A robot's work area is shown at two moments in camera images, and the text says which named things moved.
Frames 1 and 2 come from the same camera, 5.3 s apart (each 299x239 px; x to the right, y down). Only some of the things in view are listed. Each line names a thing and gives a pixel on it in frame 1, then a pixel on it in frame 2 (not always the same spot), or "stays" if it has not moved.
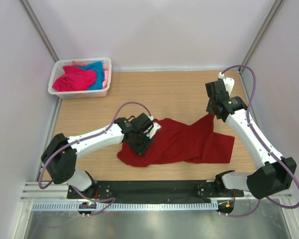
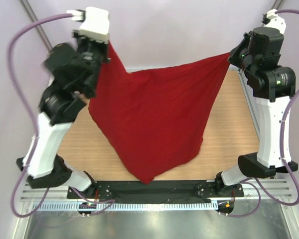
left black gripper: (141, 150) -> (83, 41)
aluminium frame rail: (34, 192) stays
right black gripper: (208, 108) -> (233, 58)
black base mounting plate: (157, 191) stays
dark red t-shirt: (175, 143) -> (150, 120)
